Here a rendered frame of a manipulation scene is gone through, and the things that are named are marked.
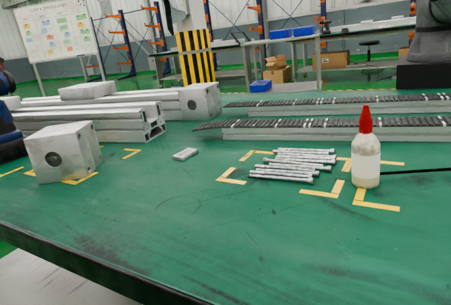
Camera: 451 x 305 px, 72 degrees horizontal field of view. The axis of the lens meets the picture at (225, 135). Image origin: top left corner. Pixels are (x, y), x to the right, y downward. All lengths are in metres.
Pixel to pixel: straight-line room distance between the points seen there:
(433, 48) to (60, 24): 6.24
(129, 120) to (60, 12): 5.97
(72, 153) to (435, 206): 0.59
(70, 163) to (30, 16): 6.49
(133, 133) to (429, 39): 0.89
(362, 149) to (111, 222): 0.36
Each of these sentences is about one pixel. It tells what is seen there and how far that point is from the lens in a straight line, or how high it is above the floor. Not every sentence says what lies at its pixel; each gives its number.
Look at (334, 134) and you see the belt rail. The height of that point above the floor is 0.79.
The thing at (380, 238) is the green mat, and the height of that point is 0.78.
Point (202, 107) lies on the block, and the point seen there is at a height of 0.82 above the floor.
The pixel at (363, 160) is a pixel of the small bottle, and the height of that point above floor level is 0.82.
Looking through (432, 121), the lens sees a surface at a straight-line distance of 0.69.
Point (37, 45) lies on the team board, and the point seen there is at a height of 1.26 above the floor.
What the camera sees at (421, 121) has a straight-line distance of 0.67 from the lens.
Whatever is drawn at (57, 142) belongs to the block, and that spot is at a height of 0.86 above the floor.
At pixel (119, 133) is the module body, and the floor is 0.81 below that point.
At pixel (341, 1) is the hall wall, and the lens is 8.44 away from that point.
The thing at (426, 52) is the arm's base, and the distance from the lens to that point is 1.13.
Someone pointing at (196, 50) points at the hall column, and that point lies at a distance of 4.11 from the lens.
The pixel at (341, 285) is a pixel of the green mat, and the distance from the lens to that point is 0.34.
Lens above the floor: 1.01
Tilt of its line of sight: 18 degrees down
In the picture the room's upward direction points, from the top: 8 degrees counter-clockwise
